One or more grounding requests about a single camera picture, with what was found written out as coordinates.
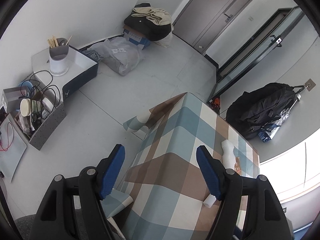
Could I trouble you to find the white plastic bag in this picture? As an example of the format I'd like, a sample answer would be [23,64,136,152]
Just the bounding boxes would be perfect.
[203,194,217,209]

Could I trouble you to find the orange sachet far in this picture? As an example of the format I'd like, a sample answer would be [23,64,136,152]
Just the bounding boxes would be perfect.
[234,157,242,176]

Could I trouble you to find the bright window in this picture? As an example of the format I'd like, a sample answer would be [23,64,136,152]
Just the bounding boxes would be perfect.
[260,130,319,203]

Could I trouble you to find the silver folded umbrella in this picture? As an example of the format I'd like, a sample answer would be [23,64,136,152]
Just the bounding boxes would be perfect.
[258,93,301,142]

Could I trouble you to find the checkered tablecloth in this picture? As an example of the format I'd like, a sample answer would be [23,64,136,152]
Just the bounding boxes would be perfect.
[114,93,259,239]

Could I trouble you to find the black backpack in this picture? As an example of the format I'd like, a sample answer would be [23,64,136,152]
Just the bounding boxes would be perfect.
[226,82,305,140]

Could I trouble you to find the grey speckled storage box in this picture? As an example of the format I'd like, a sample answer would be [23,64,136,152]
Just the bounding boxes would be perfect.
[14,88,66,150]

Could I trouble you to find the white navy box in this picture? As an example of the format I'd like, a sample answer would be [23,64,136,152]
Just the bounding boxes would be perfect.
[31,46,99,101]

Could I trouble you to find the black framed glass door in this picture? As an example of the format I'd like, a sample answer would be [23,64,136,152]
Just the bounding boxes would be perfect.
[207,6,305,103]

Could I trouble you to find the white grey utensil holder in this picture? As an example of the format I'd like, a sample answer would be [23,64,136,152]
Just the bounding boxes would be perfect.
[47,36,69,76]

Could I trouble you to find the grey plastic parcel bag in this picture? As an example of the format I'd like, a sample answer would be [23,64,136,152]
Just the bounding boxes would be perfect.
[83,37,145,76]

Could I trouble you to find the blue white cardboard box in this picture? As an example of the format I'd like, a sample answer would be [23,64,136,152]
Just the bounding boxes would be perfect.
[123,29,151,50]

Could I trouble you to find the grey entrance door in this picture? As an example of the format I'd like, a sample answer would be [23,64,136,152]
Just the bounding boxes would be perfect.
[173,0,252,54]

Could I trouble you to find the beige folded clothes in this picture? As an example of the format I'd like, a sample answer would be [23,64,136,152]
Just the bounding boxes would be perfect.
[131,7,172,26]

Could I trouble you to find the black cables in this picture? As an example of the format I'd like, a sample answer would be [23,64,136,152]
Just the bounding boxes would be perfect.
[18,69,63,116]

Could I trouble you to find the wall hook plate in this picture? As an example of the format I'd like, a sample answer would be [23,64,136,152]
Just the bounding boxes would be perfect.
[304,79,316,91]

